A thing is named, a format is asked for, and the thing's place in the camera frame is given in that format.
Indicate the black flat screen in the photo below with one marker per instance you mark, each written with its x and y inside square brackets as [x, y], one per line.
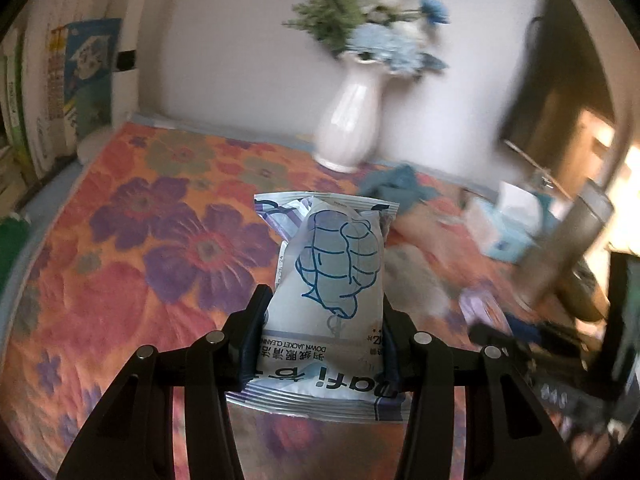
[555, 85]

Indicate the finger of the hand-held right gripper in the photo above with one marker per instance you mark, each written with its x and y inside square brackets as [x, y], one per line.
[530, 342]

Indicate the blue tissue box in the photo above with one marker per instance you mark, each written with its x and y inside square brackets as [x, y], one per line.
[510, 240]

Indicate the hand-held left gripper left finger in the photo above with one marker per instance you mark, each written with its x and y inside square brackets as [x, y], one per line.
[250, 345]

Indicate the purple white wipes packet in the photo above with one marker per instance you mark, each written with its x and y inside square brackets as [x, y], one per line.
[325, 270]

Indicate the gold and white tower appliance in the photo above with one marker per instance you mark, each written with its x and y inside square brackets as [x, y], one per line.
[565, 250]

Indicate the blue and white artificial flowers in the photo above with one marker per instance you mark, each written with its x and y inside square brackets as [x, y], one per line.
[370, 40]

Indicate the row of books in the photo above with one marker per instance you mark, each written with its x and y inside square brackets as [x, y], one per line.
[55, 85]

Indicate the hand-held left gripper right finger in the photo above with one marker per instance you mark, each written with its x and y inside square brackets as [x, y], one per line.
[395, 360]

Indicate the white ribbed vase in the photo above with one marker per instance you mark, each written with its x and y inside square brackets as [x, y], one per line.
[347, 120]

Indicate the dark green object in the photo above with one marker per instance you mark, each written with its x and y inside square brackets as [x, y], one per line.
[12, 255]

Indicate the blue fabric bow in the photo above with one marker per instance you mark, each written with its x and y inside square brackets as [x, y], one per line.
[395, 182]

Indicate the floral tablecloth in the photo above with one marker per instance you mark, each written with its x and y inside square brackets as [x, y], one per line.
[125, 260]

